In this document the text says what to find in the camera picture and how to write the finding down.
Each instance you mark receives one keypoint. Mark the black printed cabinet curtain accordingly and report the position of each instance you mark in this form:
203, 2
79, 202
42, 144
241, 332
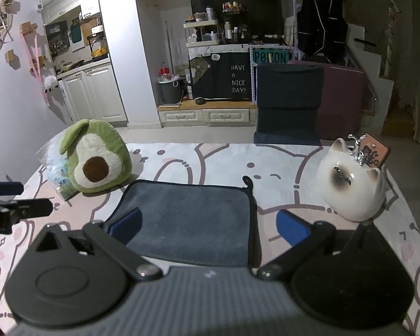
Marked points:
231, 77

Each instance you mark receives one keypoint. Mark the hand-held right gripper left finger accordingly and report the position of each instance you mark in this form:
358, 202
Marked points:
126, 223

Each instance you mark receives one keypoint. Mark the white kitchen cabinet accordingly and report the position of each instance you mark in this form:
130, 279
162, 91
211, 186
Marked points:
98, 94

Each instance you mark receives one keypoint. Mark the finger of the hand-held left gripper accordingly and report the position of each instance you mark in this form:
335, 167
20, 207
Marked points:
35, 208
7, 188

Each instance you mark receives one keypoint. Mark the small black oval object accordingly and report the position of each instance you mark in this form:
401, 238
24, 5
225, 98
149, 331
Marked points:
200, 100

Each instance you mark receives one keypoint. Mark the white ceramic cat jar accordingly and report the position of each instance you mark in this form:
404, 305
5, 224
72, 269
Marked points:
353, 196

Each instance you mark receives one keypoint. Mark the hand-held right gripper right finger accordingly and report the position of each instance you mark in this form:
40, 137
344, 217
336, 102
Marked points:
292, 226

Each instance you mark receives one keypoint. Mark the low wooden drawer cabinet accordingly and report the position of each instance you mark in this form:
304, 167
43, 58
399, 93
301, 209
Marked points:
196, 116

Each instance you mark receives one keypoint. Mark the grey trash bin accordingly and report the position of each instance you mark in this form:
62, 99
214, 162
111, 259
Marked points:
169, 92

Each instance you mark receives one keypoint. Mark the grey towel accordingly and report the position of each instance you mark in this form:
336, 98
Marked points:
196, 217

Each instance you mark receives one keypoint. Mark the white kitchen appliance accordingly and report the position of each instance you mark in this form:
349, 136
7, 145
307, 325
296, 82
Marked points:
98, 42

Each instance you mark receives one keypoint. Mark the brown printed tag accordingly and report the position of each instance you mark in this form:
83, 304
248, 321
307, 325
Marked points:
376, 150

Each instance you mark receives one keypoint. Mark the white shelf organiser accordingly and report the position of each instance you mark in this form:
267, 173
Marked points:
201, 33

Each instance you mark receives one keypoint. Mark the teal lettered sign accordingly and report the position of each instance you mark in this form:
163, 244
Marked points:
269, 57

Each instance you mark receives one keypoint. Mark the black wall panel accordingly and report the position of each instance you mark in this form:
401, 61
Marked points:
260, 8

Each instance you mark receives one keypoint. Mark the dark blue floor chair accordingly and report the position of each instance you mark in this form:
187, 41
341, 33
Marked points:
287, 98

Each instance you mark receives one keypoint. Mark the green avocado plush toy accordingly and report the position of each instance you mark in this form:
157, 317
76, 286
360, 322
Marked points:
101, 147

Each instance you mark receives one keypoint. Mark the pink wall strip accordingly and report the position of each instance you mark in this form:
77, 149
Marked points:
35, 59

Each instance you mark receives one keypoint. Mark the clear plastic bag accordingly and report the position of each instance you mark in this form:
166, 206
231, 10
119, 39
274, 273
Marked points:
55, 175

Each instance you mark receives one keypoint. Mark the teal hanging bag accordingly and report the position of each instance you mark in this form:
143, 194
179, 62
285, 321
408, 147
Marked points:
75, 31

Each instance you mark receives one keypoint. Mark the silver metal ornament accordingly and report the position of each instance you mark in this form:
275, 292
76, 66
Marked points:
359, 154

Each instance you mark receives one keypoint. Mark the small white plush sheep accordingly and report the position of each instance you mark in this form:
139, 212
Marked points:
50, 84

